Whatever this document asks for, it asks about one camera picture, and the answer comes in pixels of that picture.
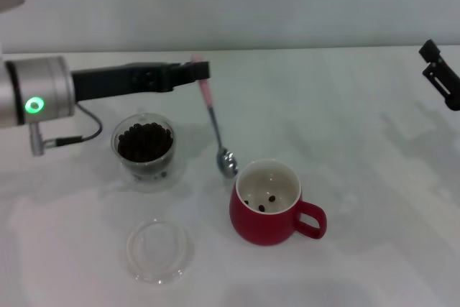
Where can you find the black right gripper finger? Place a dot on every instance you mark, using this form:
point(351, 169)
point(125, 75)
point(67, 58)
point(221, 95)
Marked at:
point(445, 84)

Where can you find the clear glass saucer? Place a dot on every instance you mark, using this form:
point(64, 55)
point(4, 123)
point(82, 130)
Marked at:
point(158, 249)

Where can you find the red mug white inside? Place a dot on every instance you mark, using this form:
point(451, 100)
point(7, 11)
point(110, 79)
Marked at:
point(258, 228)

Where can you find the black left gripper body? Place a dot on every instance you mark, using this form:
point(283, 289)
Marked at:
point(108, 80)

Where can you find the double-walled glass cup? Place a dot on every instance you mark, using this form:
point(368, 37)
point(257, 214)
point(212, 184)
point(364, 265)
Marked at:
point(154, 182)

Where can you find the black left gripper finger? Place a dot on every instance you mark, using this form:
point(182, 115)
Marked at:
point(194, 71)

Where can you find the coffee bean pile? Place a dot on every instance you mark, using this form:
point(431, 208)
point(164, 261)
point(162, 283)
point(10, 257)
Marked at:
point(143, 145)

